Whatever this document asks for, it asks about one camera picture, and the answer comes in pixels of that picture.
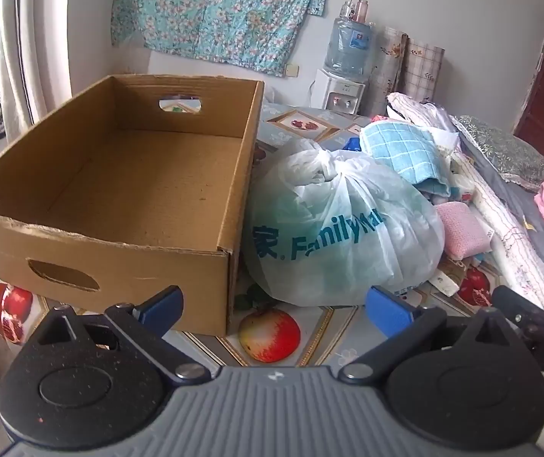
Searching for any pink sponge cloth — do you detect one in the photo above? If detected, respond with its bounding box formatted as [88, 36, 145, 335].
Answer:
[436, 201, 492, 260]

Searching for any rolled floral mat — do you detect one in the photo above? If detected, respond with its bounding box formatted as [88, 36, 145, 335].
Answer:
[366, 25, 408, 116]

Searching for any cardboard box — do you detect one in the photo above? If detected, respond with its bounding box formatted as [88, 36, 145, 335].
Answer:
[0, 74, 266, 339]

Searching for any white striped quilt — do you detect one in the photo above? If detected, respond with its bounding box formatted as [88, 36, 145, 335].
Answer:
[386, 91, 544, 317]

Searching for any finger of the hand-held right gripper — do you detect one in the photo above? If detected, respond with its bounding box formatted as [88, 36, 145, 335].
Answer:
[491, 286, 544, 339]

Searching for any teal floral wall cloth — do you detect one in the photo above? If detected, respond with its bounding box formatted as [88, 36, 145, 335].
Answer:
[110, 0, 332, 77]

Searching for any rolled checked mat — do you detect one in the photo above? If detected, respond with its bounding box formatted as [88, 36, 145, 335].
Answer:
[398, 37, 445, 103]

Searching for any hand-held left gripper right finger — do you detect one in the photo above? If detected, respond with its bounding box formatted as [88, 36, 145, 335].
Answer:
[339, 286, 523, 385]

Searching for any white plastic bag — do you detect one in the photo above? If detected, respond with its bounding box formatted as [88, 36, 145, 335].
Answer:
[242, 137, 445, 306]

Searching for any blue checked towel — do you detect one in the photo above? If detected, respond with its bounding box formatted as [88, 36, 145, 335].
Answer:
[358, 121, 456, 198]

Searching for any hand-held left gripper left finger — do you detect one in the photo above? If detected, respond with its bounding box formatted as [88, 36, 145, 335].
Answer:
[36, 286, 212, 385]

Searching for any green floral pillow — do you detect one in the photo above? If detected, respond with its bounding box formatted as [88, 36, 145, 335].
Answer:
[452, 115, 544, 192]

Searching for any blue water jug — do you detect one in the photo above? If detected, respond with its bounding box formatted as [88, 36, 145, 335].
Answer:
[324, 16, 375, 84]

